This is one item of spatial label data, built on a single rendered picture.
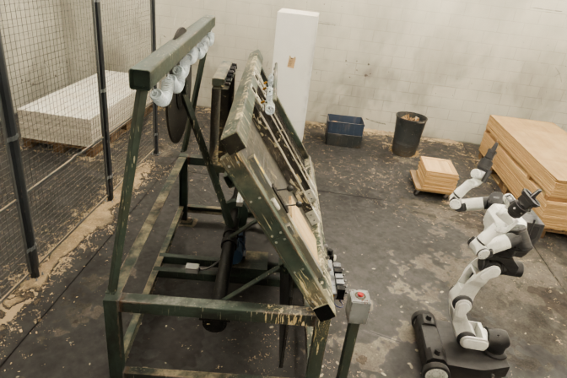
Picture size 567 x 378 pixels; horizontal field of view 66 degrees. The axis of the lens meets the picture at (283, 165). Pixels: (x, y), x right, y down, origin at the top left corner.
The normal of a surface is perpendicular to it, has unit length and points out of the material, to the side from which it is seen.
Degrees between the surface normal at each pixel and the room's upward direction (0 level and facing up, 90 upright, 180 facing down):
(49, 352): 0
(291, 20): 90
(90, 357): 0
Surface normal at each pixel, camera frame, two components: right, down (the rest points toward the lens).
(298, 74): -0.11, 0.41
